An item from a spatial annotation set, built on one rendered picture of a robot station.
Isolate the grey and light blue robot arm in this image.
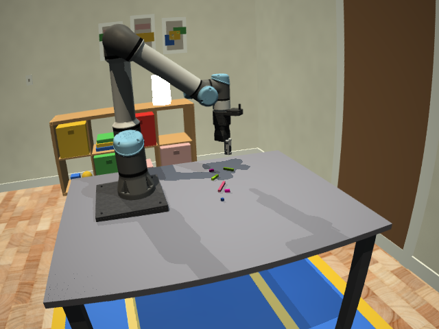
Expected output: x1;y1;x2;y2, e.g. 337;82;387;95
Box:
102;24;230;200

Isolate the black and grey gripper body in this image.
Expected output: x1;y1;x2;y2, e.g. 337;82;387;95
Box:
213;100;243;141

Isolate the pink rod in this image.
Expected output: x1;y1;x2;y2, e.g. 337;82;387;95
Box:
218;181;226;192

